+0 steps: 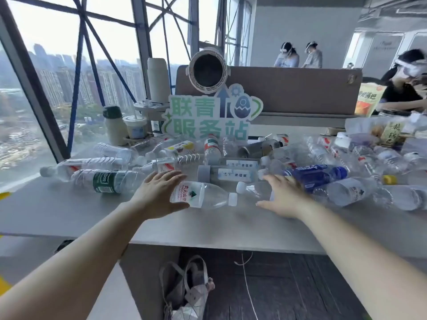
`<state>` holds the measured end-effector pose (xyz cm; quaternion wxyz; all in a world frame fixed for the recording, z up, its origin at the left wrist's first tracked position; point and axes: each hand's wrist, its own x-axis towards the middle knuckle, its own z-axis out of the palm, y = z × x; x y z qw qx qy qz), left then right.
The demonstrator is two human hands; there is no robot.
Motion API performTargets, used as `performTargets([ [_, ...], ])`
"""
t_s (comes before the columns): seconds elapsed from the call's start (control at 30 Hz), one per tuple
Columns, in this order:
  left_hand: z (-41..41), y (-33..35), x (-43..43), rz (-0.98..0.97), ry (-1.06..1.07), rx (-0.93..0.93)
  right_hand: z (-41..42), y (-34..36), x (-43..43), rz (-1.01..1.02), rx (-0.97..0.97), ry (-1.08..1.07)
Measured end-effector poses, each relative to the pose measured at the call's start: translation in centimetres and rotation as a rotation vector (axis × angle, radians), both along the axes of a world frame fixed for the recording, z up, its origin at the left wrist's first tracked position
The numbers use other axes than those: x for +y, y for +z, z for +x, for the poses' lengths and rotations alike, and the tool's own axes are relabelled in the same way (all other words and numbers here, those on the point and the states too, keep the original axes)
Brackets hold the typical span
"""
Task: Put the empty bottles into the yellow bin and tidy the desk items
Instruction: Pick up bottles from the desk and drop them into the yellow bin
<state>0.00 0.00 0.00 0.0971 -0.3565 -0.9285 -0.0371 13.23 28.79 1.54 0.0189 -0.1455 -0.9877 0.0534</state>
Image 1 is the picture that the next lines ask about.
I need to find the small unlabelled plastic bottle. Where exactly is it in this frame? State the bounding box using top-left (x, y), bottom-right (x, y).
top-left (236, 180), bottom-right (273, 201)

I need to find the triangle print label plastic bottle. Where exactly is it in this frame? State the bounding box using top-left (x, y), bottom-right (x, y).
top-left (170, 180), bottom-right (238, 210)

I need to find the person's right forearm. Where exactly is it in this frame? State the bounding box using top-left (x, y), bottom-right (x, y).
top-left (297, 201), bottom-right (427, 320)

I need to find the cream thermos with green lid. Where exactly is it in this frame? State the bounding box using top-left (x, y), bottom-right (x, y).
top-left (102, 105), bottom-right (129, 146)

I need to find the dark metal window frame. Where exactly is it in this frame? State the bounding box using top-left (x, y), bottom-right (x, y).
top-left (0, 0), bottom-right (258, 164)

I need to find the tall cream cylinder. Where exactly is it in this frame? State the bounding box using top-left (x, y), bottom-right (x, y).
top-left (147, 57), bottom-right (171, 104)

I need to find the milk tea cup with straw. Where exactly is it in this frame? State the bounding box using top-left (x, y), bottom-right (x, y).
top-left (122, 111), bottom-right (148, 140)

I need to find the person's left hand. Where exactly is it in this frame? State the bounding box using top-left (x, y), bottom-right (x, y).
top-left (128, 169), bottom-right (191, 220)

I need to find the brown paper cup holder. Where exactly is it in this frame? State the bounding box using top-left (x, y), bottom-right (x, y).
top-left (125, 136), bottom-right (151, 147)

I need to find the white geometric handbag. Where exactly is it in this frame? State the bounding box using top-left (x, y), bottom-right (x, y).
top-left (159, 255), bottom-right (216, 320)

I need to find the clear snack bag yellow label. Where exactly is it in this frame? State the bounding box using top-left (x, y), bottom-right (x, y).
top-left (370, 111), bottom-right (418, 147)

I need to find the white round stand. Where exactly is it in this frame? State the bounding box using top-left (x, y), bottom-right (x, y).
top-left (133, 100), bottom-right (171, 122)

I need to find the green white standing sign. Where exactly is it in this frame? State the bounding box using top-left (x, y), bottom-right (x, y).
top-left (161, 84), bottom-right (264, 141)

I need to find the white cable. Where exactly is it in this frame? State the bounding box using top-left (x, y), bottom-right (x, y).
top-left (234, 251), bottom-right (259, 320)

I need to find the bronze metal can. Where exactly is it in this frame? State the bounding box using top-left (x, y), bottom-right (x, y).
top-left (237, 139), bottom-right (281, 159)

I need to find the pile of clear bottles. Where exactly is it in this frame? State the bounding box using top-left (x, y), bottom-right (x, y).
top-left (40, 133), bottom-right (427, 212)

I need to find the person's right hand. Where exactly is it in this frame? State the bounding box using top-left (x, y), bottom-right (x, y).
top-left (255, 174), bottom-right (313, 220)

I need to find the person's left forearm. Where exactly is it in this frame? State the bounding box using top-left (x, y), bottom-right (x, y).
top-left (0, 200), bottom-right (151, 320)

